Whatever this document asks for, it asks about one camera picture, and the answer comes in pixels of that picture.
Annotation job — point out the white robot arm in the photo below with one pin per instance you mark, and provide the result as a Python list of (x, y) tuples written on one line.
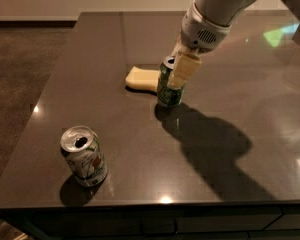
[(235, 7)]

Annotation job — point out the yellow sponge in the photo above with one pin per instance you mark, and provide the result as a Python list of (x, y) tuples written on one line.
[(142, 79)]

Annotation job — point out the dark drawer front with handle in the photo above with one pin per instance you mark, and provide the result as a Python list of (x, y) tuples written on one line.
[(166, 222)]

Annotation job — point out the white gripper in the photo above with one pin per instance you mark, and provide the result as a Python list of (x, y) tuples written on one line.
[(200, 34)]

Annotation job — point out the white soda can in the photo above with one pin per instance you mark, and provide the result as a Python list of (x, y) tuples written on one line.
[(80, 147)]

